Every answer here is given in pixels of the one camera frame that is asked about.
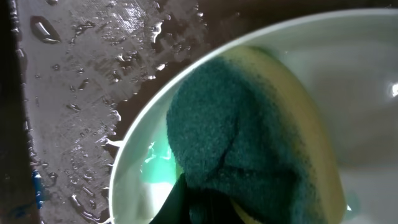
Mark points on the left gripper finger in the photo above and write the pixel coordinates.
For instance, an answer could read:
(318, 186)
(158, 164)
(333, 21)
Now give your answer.
(176, 208)

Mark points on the green yellow sponge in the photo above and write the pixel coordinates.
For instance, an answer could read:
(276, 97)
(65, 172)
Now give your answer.
(251, 144)

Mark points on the white plate back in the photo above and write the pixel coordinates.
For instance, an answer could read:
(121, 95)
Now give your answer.
(347, 60)

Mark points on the large dark brown tray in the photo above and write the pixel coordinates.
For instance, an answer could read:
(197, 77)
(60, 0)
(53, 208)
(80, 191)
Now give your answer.
(74, 75)

